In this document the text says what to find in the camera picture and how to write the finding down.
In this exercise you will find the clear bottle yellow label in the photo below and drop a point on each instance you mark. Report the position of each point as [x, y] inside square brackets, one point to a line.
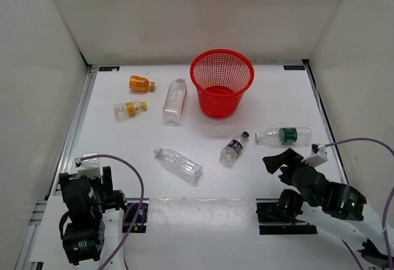
[129, 109]

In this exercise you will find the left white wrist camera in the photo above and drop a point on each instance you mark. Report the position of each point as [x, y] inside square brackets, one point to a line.
[89, 167]

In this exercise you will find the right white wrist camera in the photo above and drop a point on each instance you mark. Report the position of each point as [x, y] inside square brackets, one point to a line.
[318, 156]

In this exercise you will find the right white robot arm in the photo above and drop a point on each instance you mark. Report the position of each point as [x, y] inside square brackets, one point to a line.
[336, 208]

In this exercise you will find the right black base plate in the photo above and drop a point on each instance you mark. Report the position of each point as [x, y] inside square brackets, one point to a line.
[272, 224]

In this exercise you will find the red mesh plastic bin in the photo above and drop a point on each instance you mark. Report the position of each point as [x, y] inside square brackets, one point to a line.
[221, 77]

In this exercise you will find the tall clear fruit-label bottle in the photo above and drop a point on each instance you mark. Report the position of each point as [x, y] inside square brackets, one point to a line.
[175, 101]

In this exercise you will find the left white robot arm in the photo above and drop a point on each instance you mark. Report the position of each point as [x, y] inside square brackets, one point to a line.
[92, 227]

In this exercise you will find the blue table sticker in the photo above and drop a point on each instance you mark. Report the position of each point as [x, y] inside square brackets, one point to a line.
[108, 68]
[294, 67]

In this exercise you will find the orange juice bottle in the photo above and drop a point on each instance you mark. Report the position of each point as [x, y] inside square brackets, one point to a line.
[141, 84]

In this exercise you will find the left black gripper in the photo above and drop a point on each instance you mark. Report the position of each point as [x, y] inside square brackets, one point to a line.
[106, 187]

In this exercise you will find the small black-label bottle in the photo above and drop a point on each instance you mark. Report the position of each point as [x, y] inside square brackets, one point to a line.
[235, 147]

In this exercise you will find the clear water bottle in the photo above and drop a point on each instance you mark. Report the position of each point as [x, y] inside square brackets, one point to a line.
[179, 165]

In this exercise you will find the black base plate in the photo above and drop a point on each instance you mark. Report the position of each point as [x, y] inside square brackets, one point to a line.
[272, 224]
[136, 218]

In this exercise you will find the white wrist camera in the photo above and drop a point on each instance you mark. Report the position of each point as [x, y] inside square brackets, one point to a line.
[318, 156]
[89, 167]

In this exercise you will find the left blue table sticker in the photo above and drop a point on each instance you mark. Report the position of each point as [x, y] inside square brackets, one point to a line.
[108, 68]

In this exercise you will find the green-label clear bottle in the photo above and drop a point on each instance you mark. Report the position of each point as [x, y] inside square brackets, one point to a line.
[284, 137]

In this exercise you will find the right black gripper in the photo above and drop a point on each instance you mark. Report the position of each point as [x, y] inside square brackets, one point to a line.
[289, 156]

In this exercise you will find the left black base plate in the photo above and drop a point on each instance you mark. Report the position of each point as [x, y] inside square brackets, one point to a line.
[136, 218]

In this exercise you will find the right blue table sticker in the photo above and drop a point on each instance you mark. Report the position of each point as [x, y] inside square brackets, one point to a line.
[294, 67]

